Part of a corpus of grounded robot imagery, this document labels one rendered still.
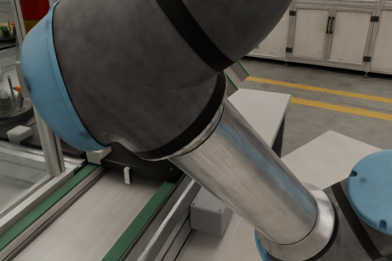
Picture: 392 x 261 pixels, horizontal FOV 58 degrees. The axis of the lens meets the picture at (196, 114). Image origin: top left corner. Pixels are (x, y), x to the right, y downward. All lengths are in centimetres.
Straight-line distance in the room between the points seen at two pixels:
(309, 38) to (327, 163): 379
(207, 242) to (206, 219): 8
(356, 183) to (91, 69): 39
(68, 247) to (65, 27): 55
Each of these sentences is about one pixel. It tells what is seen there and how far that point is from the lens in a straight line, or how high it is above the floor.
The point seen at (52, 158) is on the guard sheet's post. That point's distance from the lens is 85.
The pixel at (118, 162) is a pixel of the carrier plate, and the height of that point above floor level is 97.
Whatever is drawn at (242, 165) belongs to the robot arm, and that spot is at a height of 123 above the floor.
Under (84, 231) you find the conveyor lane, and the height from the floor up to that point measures 92.
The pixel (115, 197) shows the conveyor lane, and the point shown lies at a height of 92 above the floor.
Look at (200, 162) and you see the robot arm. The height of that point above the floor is 124.
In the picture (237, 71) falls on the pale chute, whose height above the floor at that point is 103.
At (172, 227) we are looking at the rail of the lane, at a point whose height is 96.
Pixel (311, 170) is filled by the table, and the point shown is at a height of 86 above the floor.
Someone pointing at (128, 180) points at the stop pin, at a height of 94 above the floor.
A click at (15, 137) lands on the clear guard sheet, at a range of 77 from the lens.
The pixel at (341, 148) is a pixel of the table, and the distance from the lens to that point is 119.
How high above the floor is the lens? 142
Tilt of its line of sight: 25 degrees down
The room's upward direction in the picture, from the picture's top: 1 degrees counter-clockwise
